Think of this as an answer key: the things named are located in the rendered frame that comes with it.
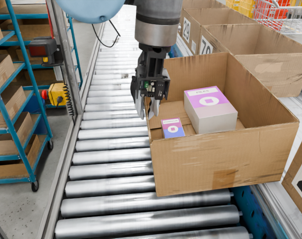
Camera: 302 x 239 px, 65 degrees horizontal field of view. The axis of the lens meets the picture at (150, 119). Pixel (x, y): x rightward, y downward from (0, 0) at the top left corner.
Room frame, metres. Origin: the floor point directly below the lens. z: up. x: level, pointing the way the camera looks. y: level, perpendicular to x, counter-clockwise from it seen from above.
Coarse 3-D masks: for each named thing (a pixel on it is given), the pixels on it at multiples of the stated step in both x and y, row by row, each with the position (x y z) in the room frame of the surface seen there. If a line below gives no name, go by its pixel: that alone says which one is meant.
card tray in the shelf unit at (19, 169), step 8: (32, 136) 1.34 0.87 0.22; (32, 144) 1.23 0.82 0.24; (32, 152) 1.19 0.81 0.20; (8, 160) 1.17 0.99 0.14; (16, 160) 1.16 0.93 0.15; (32, 160) 1.15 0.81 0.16; (0, 168) 1.03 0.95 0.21; (8, 168) 1.04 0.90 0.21; (16, 168) 1.04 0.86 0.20; (24, 168) 1.05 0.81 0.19
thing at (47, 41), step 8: (32, 40) 0.78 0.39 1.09; (40, 40) 0.77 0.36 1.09; (48, 40) 0.79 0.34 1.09; (32, 48) 0.74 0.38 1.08; (40, 48) 0.74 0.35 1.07; (48, 48) 0.76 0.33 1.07; (56, 48) 0.84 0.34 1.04; (32, 56) 0.74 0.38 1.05; (40, 56) 0.74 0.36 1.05; (48, 56) 0.75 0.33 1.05
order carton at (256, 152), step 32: (192, 64) 0.74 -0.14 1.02; (224, 64) 0.74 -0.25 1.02; (256, 96) 0.53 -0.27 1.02; (160, 128) 0.59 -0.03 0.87; (192, 128) 0.57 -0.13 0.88; (256, 128) 0.35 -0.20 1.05; (288, 128) 0.36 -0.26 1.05; (160, 160) 0.34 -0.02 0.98; (192, 160) 0.34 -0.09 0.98; (224, 160) 0.35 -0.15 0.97; (256, 160) 0.35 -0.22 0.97; (160, 192) 0.34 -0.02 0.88; (192, 192) 0.34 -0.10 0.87
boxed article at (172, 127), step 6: (162, 120) 0.56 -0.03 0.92; (168, 120) 0.56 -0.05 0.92; (174, 120) 0.56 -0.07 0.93; (162, 126) 0.53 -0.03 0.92; (168, 126) 0.53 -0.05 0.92; (174, 126) 0.53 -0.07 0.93; (180, 126) 0.53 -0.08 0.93; (162, 132) 0.55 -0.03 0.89; (168, 132) 0.50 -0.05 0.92; (174, 132) 0.50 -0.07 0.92; (180, 132) 0.50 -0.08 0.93
